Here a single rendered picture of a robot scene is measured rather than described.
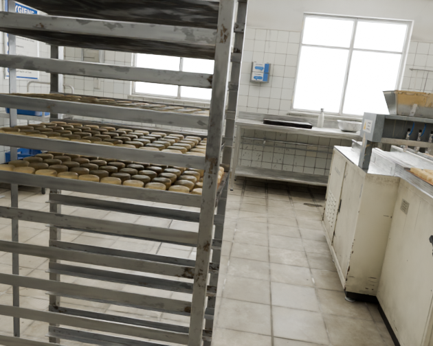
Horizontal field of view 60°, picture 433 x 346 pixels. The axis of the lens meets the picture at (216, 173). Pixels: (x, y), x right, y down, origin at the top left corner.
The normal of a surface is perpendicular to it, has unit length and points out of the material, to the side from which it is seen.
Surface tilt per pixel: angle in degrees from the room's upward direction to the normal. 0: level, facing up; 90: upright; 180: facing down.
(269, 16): 90
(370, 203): 90
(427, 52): 90
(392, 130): 90
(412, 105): 115
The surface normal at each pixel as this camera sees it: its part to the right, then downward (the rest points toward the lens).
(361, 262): -0.16, 0.19
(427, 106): -0.18, 0.59
